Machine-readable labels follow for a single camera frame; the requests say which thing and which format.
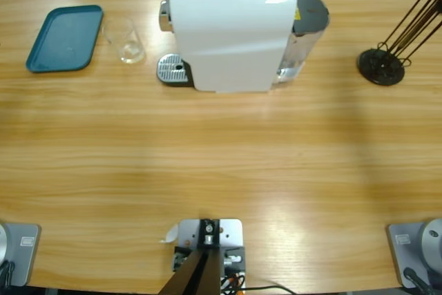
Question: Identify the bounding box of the dark camera post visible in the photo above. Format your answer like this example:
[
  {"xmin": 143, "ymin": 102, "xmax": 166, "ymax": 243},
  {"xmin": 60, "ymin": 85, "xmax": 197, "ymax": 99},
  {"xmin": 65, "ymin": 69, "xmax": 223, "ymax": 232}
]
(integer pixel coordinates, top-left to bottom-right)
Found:
[{"xmin": 159, "ymin": 218, "xmax": 222, "ymax": 295}]

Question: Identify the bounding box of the orange cable bundle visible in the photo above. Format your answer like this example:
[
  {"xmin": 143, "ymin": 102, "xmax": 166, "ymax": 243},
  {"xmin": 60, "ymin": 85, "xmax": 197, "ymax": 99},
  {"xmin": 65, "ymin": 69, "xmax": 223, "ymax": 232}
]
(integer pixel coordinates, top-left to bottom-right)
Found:
[{"xmin": 220, "ymin": 272, "xmax": 247, "ymax": 291}]

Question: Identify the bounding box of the teal plastic tray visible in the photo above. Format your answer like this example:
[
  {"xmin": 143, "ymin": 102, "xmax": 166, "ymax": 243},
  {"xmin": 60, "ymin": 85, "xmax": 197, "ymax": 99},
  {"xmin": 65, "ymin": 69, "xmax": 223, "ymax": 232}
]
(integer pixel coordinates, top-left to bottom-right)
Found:
[{"xmin": 26, "ymin": 4, "xmax": 104, "ymax": 74}]

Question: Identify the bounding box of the clear drinking glass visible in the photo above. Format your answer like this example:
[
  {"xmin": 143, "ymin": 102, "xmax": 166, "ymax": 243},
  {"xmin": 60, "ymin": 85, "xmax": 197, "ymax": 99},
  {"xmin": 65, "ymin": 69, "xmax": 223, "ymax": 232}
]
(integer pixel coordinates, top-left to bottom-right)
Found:
[{"xmin": 102, "ymin": 17, "xmax": 146, "ymax": 65}]

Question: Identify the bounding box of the black base cable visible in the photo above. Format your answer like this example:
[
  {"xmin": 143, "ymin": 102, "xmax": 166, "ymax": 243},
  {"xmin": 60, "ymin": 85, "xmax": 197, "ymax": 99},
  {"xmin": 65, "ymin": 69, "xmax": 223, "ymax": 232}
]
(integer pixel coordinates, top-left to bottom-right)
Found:
[
  {"xmin": 0, "ymin": 259, "xmax": 17, "ymax": 289},
  {"xmin": 403, "ymin": 267, "xmax": 434, "ymax": 295}
]

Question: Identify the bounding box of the white capsule coffee machine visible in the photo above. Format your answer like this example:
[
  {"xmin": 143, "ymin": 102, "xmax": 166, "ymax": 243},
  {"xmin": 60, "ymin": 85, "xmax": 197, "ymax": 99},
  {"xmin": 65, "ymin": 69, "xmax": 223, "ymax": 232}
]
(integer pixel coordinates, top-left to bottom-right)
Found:
[{"xmin": 157, "ymin": 0, "xmax": 298, "ymax": 95}]

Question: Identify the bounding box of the white paper tag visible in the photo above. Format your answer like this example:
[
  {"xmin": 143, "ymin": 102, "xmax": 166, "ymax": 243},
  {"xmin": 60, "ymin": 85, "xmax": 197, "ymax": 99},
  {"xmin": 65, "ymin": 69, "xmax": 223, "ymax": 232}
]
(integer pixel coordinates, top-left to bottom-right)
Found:
[{"xmin": 158, "ymin": 224, "xmax": 180, "ymax": 244}]

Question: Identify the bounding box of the clear water tank grey lid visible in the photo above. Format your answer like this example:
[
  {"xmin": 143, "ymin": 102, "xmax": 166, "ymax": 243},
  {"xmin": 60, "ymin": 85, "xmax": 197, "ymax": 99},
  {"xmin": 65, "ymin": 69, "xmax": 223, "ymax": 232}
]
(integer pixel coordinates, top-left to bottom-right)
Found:
[{"xmin": 274, "ymin": 0, "xmax": 331, "ymax": 86}]

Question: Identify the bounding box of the black capsule holder with rods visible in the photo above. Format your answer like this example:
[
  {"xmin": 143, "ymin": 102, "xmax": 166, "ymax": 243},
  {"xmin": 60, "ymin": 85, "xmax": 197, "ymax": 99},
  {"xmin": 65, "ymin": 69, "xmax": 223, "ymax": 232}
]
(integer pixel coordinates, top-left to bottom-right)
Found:
[{"xmin": 357, "ymin": 0, "xmax": 442, "ymax": 87}]

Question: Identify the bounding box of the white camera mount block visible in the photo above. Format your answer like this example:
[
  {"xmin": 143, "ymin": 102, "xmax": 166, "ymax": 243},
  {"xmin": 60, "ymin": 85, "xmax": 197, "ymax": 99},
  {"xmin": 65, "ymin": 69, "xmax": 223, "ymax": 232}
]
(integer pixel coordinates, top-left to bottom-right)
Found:
[{"xmin": 172, "ymin": 218, "xmax": 247, "ymax": 295}]

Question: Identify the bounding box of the thin black cable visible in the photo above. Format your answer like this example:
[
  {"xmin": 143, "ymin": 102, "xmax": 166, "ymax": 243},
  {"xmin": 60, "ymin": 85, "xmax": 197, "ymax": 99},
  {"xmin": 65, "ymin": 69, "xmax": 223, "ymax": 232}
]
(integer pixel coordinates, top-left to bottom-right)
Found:
[{"xmin": 241, "ymin": 284, "xmax": 300, "ymax": 295}]

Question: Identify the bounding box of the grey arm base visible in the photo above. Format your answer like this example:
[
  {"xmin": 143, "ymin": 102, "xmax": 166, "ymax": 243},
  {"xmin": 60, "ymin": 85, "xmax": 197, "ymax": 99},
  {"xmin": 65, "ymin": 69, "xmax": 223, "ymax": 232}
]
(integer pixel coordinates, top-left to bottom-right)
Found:
[
  {"xmin": 0, "ymin": 222, "xmax": 42, "ymax": 288},
  {"xmin": 385, "ymin": 218, "xmax": 442, "ymax": 289}
]

